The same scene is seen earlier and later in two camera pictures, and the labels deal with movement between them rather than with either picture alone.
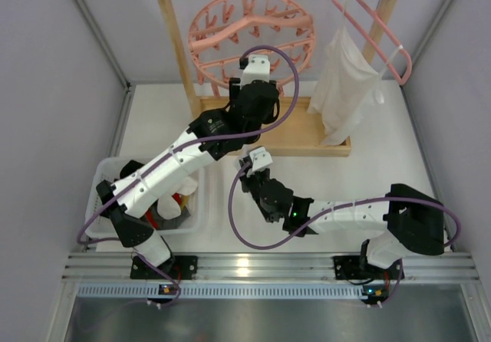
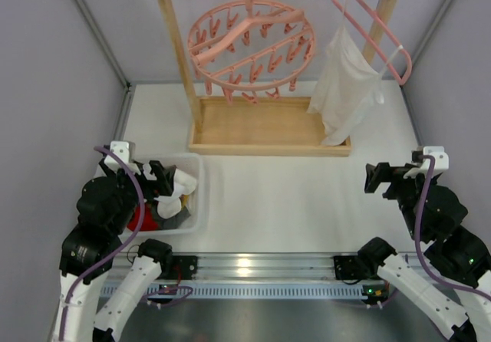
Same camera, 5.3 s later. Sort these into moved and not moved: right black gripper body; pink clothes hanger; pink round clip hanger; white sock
Moved: right black gripper body
Not moved: white sock; pink round clip hanger; pink clothes hanger
